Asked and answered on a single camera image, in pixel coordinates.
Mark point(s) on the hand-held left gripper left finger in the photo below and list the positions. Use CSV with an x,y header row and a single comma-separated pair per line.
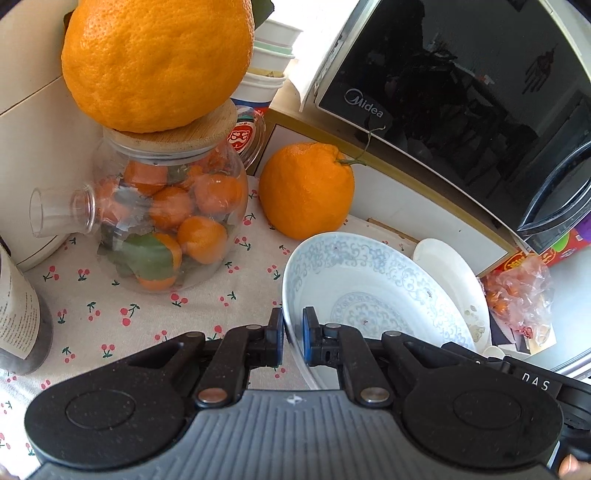
x,y
277,337

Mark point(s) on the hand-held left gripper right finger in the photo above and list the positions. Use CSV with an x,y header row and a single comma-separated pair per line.
x,y
308,337

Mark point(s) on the blue patterned porcelain bowl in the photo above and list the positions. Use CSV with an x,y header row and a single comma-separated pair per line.
x,y
369,277

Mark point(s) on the plain white bowl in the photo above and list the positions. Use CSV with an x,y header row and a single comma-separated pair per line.
x,y
452,272

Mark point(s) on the clear plastic bag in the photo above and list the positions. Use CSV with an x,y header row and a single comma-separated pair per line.
x,y
517,295

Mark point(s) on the pile of small tangerines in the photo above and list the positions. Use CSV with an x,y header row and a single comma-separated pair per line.
x,y
203,237

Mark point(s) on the red cardboard box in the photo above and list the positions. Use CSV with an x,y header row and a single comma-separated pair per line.
x,y
568,251

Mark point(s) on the cherry print tablecloth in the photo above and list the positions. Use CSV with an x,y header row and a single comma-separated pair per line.
x,y
138,323

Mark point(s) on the green round object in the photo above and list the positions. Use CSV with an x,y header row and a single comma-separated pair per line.
x,y
561,241

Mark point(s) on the orange with stem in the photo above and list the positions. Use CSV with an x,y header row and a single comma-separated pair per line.
x,y
304,189

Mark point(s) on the purple round object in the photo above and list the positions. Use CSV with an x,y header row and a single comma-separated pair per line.
x,y
584,230

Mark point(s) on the wooden shelf with white panel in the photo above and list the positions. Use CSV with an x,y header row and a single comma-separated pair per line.
x,y
415,203

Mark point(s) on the red label noodle cup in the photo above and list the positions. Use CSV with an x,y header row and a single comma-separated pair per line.
x,y
242,138

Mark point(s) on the glass jar with wooden lid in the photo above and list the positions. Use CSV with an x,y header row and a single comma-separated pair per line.
x,y
184,134

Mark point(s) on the dark bottle with label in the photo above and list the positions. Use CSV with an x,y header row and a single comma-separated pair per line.
x,y
18,314

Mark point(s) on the black microwave oven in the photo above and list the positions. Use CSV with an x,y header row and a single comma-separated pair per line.
x,y
461,92

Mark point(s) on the large orange with leaves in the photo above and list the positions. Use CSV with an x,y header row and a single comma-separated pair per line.
x,y
157,60

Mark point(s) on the cream white appliance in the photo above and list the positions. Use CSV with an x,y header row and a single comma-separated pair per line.
x,y
37,138

